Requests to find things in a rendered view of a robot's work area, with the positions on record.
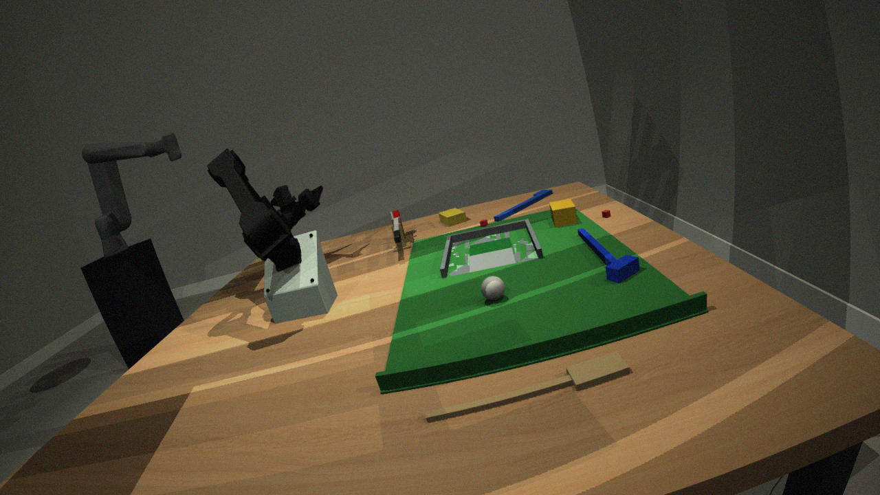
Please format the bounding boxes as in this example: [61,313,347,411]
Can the yellow rectangular block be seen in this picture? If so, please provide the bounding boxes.
[439,208,468,227]

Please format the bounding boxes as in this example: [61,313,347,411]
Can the red golf putter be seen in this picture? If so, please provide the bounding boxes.
[391,210,401,243]

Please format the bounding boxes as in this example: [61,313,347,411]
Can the yellow cube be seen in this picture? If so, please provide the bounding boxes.
[549,199,578,227]

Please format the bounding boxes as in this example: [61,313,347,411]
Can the white golf ball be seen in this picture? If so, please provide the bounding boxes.
[481,276,505,300]

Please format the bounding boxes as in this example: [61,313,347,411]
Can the green putting mat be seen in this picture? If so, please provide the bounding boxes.
[380,209,709,394]

